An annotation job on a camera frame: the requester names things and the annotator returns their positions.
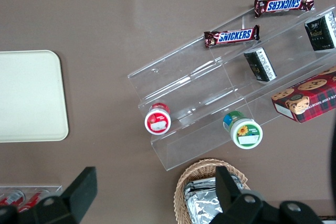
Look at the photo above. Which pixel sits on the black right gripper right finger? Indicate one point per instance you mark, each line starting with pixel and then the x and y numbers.
pixel 233 203

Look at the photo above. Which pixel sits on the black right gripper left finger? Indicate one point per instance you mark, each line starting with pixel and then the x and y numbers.
pixel 78 195

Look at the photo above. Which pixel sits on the light wicker basket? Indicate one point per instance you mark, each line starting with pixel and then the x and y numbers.
pixel 180 190

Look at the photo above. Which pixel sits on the cream plastic tray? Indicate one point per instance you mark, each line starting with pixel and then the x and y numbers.
pixel 29 95

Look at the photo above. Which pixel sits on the clear acrylic bottle rack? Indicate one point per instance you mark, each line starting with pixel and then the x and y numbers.
pixel 56 188

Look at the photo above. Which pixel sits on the silver foil pack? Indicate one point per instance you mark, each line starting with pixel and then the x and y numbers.
pixel 199 186
pixel 202 208

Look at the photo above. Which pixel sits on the green-lidded sunflower jar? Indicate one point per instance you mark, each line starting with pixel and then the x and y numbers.
pixel 245 133

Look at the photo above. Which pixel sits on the red-lidded small jar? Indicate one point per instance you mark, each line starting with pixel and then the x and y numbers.
pixel 157 123

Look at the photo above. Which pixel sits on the red tartan cookie box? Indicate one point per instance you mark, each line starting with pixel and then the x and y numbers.
pixel 307 100

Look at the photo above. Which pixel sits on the clear acrylic stepped shelf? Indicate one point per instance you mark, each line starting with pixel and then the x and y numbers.
pixel 189 77

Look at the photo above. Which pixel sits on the black tea box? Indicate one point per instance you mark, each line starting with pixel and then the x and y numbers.
pixel 321 32
pixel 260 65

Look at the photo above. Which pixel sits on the Snickers chocolate bar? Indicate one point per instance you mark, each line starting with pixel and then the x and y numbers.
pixel 232 36
pixel 283 5

